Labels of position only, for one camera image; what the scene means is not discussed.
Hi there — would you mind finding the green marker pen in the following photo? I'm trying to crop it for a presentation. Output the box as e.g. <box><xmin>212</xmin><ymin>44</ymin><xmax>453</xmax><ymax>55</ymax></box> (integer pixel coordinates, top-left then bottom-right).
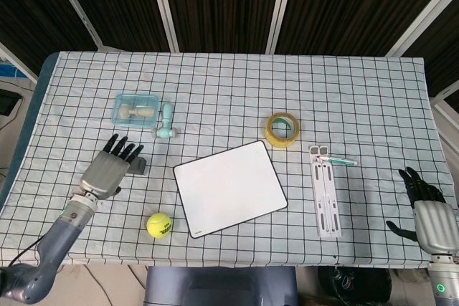
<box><xmin>315</xmin><ymin>155</ymin><xmax>359</xmax><ymax>167</ymax></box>

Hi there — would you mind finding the left robot hand grey black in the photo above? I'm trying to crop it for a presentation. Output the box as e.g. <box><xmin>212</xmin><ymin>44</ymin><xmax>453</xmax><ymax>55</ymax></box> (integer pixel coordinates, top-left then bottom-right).
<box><xmin>78</xmin><ymin>133</ymin><xmax>145</xmax><ymax>200</ymax></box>

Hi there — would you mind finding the right robot hand grey black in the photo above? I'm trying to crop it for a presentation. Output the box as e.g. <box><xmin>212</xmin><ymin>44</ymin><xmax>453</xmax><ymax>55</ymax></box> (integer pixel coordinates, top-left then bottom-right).
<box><xmin>386</xmin><ymin>166</ymin><xmax>459</xmax><ymax>254</ymax></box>

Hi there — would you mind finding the white black checkered tablecloth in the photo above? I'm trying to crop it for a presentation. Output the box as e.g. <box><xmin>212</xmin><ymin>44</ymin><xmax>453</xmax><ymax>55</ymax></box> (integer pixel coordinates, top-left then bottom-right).
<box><xmin>0</xmin><ymin>50</ymin><xmax>459</xmax><ymax>269</ymax></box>

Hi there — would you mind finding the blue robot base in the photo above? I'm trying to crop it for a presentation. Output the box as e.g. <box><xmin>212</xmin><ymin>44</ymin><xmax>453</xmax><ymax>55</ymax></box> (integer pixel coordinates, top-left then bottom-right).
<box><xmin>144</xmin><ymin>266</ymin><xmax>299</xmax><ymax>306</ymax></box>

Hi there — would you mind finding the white partition frame post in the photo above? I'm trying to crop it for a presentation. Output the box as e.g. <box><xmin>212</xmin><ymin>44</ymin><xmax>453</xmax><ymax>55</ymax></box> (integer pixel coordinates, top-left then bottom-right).
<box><xmin>146</xmin><ymin>0</ymin><xmax>180</xmax><ymax>53</ymax></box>
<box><xmin>265</xmin><ymin>0</ymin><xmax>298</xmax><ymax>54</ymax></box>
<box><xmin>44</xmin><ymin>0</ymin><xmax>105</xmax><ymax>51</ymax></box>
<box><xmin>430</xmin><ymin>87</ymin><xmax>459</xmax><ymax>131</ymax></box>
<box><xmin>0</xmin><ymin>42</ymin><xmax>39</xmax><ymax>83</ymax></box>
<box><xmin>385</xmin><ymin>0</ymin><xmax>459</xmax><ymax>58</ymax></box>

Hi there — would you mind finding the white drawing board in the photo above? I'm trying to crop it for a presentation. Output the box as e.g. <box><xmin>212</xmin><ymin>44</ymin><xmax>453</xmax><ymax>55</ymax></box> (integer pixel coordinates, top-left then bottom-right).
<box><xmin>172</xmin><ymin>140</ymin><xmax>289</xmax><ymax>239</ymax></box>

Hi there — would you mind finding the grey board eraser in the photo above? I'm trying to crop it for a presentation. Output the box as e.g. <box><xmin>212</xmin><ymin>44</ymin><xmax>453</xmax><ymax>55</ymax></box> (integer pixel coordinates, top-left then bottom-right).
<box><xmin>128</xmin><ymin>157</ymin><xmax>148</xmax><ymax>177</ymax></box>

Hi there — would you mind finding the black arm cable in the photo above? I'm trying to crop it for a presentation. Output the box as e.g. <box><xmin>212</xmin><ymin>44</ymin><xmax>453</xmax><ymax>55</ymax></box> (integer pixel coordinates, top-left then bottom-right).
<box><xmin>6</xmin><ymin>236</ymin><xmax>49</xmax><ymax>267</ymax></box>

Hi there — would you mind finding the yellow tennis ball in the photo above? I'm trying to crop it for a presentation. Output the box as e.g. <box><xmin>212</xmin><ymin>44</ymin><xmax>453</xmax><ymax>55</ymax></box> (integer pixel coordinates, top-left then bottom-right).
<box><xmin>146</xmin><ymin>212</ymin><xmax>174</xmax><ymax>239</ymax></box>

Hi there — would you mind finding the dark slatted partition panel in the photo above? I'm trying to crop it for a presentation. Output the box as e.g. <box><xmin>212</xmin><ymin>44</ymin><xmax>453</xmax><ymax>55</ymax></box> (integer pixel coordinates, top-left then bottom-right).
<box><xmin>275</xmin><ymin>0</ymin><xmax>459</xmax><ymax>57</ymax></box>
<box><xmin>57</xmin><ymin>0</ymin><xmax>169</xmax><ymax>52</ymax></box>
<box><xmin>404</xmin><ymin>0</ymin><xmax>459</xmax><ymax>97</ymax></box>
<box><xmin>0</xmin><ymin>0</ymin><xmax>98</xmax><ymax>74</ymax></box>
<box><xmin>159</xmin><ymin>0</ymin><xmax>288</xmax><ymax>54</ymax></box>

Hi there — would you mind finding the white folding stand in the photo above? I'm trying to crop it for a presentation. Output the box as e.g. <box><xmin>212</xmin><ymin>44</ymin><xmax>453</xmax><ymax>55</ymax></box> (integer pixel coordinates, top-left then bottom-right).
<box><xmin>308</xmin><ymin>145</ymin><xmax>342</xmax><ymax>239</ymax></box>

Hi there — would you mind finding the black bag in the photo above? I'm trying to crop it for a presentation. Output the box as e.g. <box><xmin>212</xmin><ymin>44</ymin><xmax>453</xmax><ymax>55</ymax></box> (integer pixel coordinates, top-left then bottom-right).
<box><xmin>317</xmin><ymin>266</ymin><xmax>392</xmax><ymax>304</ymax></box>

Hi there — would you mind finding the beige wooden stamp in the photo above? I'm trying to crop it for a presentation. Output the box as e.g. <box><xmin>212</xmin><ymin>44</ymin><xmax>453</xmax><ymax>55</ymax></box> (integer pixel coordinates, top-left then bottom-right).
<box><xmin>118</xmin><ymin>104</ymin><xmax>156</xmax><ymax>120</ymax></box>

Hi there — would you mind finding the clear container teal lid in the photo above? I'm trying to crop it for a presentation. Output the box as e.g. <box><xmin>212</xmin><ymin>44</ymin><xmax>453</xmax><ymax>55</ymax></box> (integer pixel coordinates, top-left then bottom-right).
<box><xmin>114</xmin><ymin>92</ymin><xmax>160</xmax><ymax>130</ymax></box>

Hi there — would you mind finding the thin floor cable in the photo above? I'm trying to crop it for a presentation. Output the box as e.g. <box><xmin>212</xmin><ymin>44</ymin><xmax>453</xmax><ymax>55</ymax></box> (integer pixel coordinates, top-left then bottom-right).
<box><xmin>85</xmin><ymin>266</ymin><xmax>148</xmax><ymax>291</ymax></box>

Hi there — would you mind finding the yellow tape roll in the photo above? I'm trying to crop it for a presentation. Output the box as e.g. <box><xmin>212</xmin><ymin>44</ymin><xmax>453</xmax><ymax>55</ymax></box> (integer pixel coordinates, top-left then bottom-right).
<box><xmin>264</xmin><ymin>111</ymin><xmax>301</xmax><ymax>150</ymax></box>

